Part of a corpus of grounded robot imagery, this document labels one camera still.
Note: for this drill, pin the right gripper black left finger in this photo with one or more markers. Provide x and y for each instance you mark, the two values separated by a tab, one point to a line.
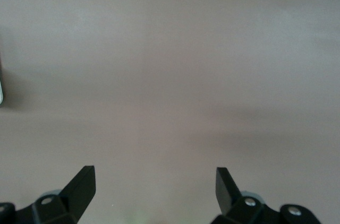
77	197

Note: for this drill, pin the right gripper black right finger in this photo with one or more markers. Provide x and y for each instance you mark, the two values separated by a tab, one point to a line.
228	197

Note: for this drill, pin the cream rabbit print tray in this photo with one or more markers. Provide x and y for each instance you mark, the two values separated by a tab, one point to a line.
1	94

